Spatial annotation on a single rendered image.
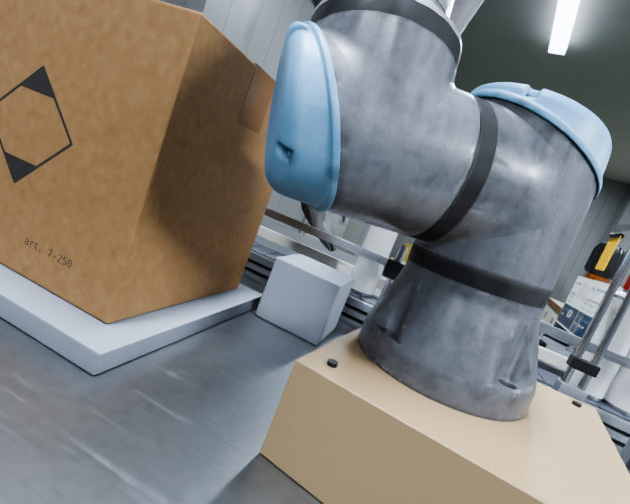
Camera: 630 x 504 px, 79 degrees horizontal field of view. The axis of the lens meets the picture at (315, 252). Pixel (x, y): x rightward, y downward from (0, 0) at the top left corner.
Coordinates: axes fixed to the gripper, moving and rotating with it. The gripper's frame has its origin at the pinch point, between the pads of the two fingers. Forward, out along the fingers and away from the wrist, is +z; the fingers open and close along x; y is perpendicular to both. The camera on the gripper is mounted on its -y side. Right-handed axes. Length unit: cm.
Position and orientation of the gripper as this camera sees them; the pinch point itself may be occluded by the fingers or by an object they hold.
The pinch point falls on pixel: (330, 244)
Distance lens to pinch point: 70.8
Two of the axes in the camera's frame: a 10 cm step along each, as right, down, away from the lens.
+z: 1.4, 9.9, 0.0
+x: -9.5, 1.3, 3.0
